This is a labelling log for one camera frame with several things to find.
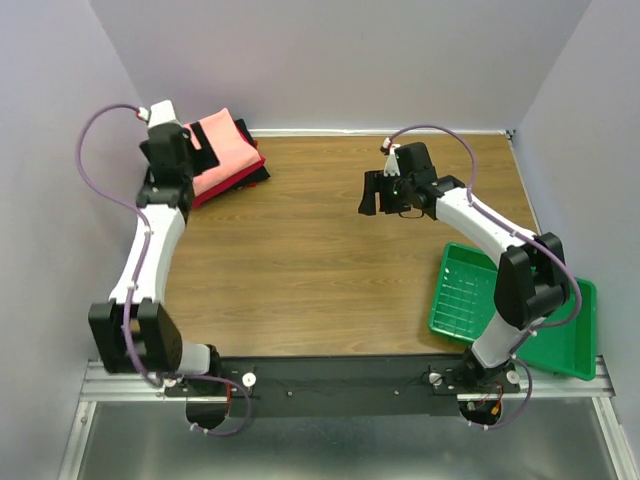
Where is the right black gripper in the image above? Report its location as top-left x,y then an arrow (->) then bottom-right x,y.
356,170 -> 413,216

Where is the salmon pink t-shirt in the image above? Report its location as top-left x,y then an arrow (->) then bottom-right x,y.
195,108 -> 259,174

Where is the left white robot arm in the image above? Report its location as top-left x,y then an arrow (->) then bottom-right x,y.
88,121 -> 222,395

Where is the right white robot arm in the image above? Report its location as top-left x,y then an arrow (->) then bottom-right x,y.
358,139 -> 581,392

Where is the folded magenta t-shirt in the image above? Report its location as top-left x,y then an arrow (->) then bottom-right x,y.
192,158 -> 270,209

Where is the folded black t-shirt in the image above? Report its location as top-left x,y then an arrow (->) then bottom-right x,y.
227,118 -> 271,191

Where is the green plastic tray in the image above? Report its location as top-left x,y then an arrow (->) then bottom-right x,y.
428,242 -> 597,381

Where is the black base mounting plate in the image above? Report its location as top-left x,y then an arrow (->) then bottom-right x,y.
165,354 -> 520,435

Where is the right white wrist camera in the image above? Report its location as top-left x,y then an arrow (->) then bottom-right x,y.
380,138 -> 400,177

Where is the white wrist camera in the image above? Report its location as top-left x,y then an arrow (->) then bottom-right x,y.
380,138 -> 400,177
136,100 -> 181,129

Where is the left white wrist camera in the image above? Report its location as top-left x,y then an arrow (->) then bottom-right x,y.
136,100 -> 181,129

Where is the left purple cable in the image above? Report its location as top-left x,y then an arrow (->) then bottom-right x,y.
75,103 -> 254,437

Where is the purple cable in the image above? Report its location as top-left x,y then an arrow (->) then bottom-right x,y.
75,103 -> 254,437
382,124 -> 582,431

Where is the aluminium table frame rail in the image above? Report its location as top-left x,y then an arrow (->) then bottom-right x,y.
57,127 -> 640,480

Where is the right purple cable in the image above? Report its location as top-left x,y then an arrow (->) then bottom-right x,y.
382,124 -> 582,431

